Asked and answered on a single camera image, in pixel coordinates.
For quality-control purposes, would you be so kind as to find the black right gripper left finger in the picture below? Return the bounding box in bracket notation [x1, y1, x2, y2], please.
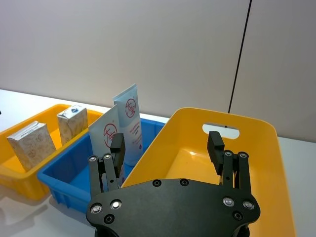
[88, 133, 126, 200]

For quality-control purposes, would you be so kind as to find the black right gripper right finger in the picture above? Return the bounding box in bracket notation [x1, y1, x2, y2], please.
[206, 130, 253, 194]

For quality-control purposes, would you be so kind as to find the short white cream tube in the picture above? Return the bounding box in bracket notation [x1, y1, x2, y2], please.
[88, 104, 125, 189]

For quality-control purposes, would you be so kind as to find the tall white cream tube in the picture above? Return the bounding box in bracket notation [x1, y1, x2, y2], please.
[113, 83, 144, 166]

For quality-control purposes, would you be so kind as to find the white patterned carton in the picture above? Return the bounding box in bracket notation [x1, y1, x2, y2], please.
[56, 104, 89, 146]
[6, 120, 57, 172]

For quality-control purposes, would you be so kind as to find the blue plastic bin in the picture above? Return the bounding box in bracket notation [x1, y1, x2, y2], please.
[37, 118, 165, 216]

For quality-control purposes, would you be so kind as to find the small yellow plastic bin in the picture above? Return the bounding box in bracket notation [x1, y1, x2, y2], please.
[0, 103, 104, 201]

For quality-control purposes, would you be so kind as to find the large yellow bin with handle slot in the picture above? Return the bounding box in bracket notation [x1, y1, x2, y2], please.
[120, 106, 297, 237]

